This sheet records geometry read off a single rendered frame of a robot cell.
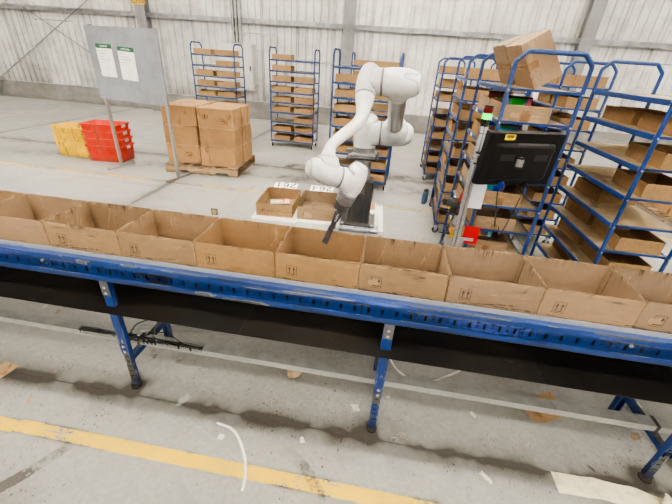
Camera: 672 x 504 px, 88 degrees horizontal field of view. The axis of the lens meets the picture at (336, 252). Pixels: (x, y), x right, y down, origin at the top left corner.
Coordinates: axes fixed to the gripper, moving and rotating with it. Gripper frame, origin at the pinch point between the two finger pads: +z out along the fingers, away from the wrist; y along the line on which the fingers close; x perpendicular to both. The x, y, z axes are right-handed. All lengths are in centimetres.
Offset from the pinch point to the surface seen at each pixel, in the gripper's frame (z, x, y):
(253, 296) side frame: 29.9, 20.5, -32.6
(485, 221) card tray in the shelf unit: -16, -109, 103
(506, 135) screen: -78, -65, 44
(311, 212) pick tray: 28, 16, 77
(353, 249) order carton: 0.9, -15.5, 0.0
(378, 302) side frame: 0.9, -32.0, -35.6
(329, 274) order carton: 2.7, -7.6, -28.8
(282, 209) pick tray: 36, 37, 76
